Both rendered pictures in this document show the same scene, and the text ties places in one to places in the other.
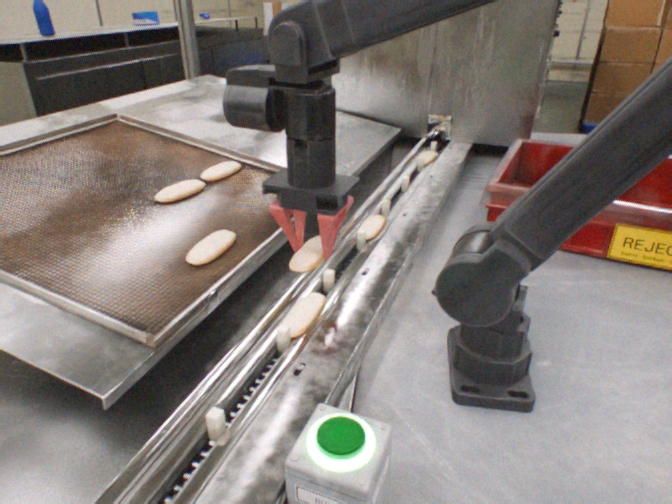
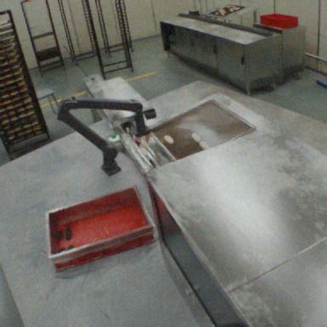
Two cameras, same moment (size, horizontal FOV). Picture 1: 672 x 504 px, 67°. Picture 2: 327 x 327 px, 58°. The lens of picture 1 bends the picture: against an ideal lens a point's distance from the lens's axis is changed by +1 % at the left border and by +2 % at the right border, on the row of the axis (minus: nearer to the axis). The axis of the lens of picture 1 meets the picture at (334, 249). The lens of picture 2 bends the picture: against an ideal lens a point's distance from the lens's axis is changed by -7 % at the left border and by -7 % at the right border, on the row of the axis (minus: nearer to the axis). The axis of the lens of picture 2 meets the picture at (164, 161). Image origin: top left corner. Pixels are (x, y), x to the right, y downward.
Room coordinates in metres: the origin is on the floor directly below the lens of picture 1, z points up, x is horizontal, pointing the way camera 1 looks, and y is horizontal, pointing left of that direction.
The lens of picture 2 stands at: (1.90, -0.96, 1.88)
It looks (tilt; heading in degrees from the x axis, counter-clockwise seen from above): 34 degrees down; 140
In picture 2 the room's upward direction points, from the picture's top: 9 degrees counter-clockwise
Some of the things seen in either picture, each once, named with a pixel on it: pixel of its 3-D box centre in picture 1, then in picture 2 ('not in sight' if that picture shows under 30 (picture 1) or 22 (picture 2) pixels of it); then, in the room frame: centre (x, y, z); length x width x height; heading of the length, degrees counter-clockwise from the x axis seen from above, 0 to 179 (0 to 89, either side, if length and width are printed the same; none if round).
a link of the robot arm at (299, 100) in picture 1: (305, 111); (140, 117); (0.56, 0.03, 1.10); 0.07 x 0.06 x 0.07; 64
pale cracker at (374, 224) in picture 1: (371, 225); not in sight; (0.79, -0.07, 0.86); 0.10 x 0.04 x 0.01; 158
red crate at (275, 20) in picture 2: not in sight; (278, 20); (-0.44, 3.71, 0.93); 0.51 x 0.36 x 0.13; 162
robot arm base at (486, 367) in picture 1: (491, 344); (109, 163); (0.46, -0.18, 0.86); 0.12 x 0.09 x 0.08; 172
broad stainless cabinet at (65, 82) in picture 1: (121, 113); not in sight; (3.12, 1.31, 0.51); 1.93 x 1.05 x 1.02; 158
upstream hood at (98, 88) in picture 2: not in sight; (104, 95); (-0.44, 0.43, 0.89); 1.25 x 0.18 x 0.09; 158
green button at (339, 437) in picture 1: (340, 440); not in sight; (0.29, -0.01, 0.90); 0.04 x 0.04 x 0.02
